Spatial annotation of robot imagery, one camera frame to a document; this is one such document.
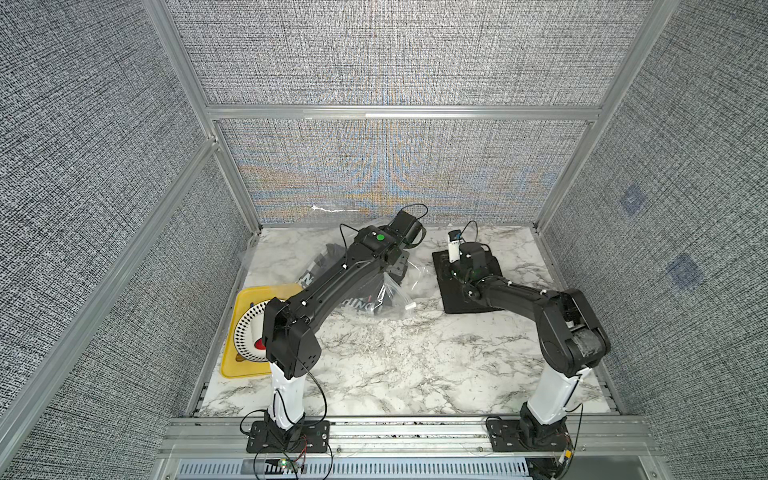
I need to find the aluminium front rail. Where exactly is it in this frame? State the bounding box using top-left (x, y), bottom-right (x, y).
top-left (156, 413), bottom-right (660, 459)

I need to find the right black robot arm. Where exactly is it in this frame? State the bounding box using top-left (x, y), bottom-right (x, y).
top-left (448, 238), bottom-right (610, 445)

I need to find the black white plaid shirt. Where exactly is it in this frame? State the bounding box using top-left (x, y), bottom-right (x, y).
top-left (297, 263), bottom-right (394, 315)

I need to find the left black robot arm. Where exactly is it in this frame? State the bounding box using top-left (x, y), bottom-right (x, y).
top-left (262, 209), bottom-right (426, 433)

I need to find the dark striped shirt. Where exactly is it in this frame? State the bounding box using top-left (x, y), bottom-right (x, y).
top-left (306, 243), bottom-right (400, 308)

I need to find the yellow plastic tray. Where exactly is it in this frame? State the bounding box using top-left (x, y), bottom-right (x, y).
top-left (220, 283), bottom-right (301, 379)

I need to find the clear plastic vacuum bag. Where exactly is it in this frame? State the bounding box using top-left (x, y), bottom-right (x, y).
top-left (263, 207), bottom-right (426, 331)

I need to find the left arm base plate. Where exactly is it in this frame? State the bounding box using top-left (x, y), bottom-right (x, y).
top-left (246, 420), bottom-right (331, 454)

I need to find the white patterned plate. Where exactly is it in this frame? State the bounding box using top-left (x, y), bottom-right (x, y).
top-left (233, 301), bottom-right (267, 363)

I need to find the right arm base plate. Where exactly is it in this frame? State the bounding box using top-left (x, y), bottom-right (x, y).
top-left (485, 416), bottom-right (572, 452)

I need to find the white slotted cable duct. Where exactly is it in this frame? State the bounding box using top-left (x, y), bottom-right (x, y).
top-left (175, 457), bottom-right (532, 479)

